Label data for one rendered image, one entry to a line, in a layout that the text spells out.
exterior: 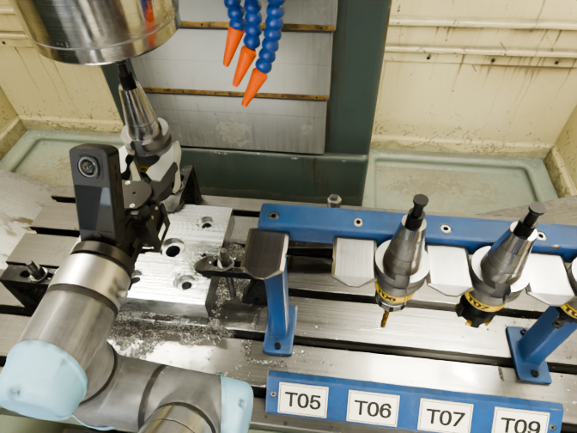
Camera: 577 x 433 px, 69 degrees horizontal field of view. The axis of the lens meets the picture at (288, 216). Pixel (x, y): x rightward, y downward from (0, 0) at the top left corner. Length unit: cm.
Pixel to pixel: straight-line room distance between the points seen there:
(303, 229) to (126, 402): 28
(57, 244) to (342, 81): 75
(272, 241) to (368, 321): 36
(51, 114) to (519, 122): 173
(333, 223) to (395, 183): 102
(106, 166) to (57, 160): 138
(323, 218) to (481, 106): 110
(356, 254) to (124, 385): 30
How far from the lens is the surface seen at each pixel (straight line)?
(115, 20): 45
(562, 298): 56
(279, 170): 121
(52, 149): 194
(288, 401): 73
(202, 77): 105
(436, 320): 86
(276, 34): 43
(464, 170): 166
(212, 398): 49
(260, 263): 51
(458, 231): 56
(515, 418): 78
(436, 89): 150
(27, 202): 153
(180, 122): 116
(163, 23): 48
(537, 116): 165
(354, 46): 101
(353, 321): 83
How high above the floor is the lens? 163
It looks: 49 degrees down
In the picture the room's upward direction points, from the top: 2 degrees counter-clockwise
